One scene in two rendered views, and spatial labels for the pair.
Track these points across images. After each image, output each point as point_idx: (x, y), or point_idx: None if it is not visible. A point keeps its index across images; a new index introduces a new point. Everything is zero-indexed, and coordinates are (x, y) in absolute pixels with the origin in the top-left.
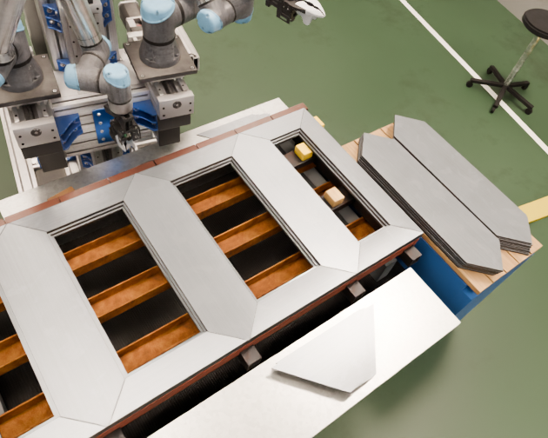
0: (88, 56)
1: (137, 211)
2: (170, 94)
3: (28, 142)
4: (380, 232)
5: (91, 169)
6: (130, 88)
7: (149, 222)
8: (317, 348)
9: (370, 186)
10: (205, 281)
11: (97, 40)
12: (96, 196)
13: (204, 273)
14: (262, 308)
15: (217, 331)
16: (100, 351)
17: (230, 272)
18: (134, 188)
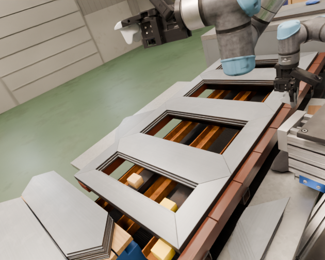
0: None
1: (249, 103)
2: (298, 118)
3: None
4: (102, 161)
5: None
6: (280, 45)
7: (238, 103)
8: (139, 120)
9: (104, 188)
10: (192, 103)
11: None
12: (279, 96)
13: (194, 104)
14: (163, 109)
15: (178, 97)
16: (216, 78)
17: (183, 110)
18: (265, 108)
